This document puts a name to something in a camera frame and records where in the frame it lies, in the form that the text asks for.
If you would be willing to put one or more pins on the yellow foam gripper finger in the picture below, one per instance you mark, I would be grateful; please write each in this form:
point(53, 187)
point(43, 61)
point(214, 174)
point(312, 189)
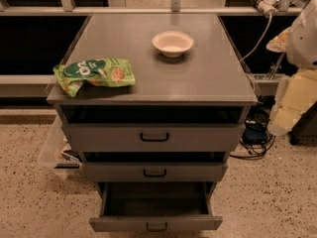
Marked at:
point(279, 43)

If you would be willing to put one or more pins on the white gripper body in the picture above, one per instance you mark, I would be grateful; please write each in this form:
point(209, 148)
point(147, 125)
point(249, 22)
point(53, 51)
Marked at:
point(303, 45)

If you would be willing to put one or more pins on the grey bottom drawer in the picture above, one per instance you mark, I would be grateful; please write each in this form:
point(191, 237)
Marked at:
point(155, 207)

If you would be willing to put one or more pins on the grey drawer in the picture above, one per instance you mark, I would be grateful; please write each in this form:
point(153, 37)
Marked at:
point(155, 207)
point(152, 129)
point(155, 166)

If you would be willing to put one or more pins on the grey drawer cabinet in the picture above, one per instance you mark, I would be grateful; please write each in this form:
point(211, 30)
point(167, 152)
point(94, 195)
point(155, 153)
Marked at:
point(208, 75)

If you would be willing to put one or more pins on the grey top drawer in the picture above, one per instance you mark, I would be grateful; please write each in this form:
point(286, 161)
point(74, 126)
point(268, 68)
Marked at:
point(152, 129)

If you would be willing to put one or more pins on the grey middle drawer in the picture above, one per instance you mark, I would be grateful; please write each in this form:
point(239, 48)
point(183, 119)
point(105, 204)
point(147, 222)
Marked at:
point(155, 166)

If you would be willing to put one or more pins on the diagonal metal rod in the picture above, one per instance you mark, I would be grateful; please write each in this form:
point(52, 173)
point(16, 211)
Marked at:
point(274, 68)

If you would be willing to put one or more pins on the dark grey side cabinet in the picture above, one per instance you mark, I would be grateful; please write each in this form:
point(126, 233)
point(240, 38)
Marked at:
point(306, 127)

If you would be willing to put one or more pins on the white power strip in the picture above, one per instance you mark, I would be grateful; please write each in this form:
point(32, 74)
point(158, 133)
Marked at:
point(265, 6)

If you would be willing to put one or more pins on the blue power adapter box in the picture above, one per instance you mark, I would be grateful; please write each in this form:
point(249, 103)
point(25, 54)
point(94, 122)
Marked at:
point(255, 134)

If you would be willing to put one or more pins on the white paper bowl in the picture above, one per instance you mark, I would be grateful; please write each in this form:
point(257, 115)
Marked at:
point(172, 44)

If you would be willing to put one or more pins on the green snack bag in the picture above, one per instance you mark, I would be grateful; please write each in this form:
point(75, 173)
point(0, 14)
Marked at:
point(107, 72)

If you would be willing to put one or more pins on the clear plastic storage box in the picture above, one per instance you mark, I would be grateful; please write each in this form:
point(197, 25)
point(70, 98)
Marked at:
point(50, 154)

